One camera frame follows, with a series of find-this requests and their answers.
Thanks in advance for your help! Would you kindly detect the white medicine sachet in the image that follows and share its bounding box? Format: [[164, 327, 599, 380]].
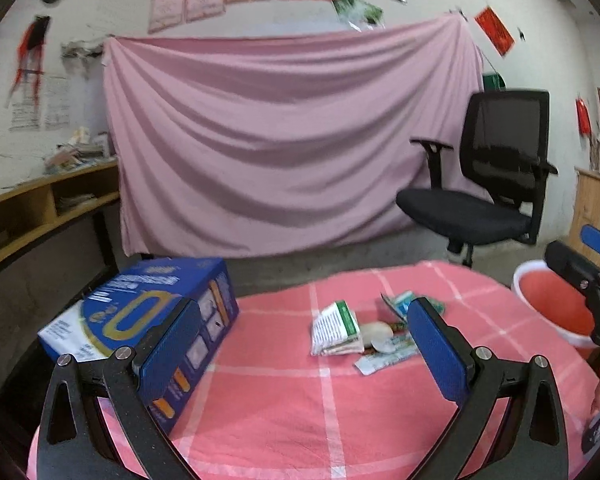
[[354, 340, 419, 376]]

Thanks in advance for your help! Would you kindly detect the white soap bar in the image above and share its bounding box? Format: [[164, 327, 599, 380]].
[[360, 321, 393, 349]]

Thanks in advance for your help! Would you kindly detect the red and white basin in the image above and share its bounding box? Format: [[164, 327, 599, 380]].
[[512, 260, 597, 360]]

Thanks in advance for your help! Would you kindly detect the wooden cabinet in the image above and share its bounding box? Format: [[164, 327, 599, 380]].
[[568, 168, 600, 267]]

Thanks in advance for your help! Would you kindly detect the blue carton box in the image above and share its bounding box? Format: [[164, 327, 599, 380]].
[[38, 258, 239, 432]]

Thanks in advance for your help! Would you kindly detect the red hanging ornament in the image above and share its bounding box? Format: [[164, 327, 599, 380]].
[[576, 98, 593, 138]]

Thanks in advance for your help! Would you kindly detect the black office chair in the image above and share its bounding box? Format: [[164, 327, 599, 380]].
[[396, 89, 558, 268]]

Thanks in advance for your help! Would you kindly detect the green blue torn packet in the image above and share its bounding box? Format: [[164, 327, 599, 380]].
[[380, 290, 445, 323]]

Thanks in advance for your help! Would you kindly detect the pink checkered tablecloth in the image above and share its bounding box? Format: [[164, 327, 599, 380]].
[[171, 261, 598, 479]]

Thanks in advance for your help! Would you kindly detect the wooden shelf desk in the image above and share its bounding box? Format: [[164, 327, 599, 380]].
[[0, 160, 120, 272]]

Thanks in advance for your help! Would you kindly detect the green white paper packet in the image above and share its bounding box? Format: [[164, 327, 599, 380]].
[[311, 300, 364, 356]]

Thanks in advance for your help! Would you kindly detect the stack of books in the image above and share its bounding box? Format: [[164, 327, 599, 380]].
[[44, 127, 114, 174]]

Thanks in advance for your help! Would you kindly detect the pink hanging sheet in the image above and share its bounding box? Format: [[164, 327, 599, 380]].
[[104, 13, 482, 258]]

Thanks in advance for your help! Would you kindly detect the red black tassel ornament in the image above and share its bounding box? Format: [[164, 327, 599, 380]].
[[7, 15, 52, 110]]

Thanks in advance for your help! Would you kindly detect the red paper wall decoration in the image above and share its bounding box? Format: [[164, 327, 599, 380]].
[[475, 6, 515, 56]]

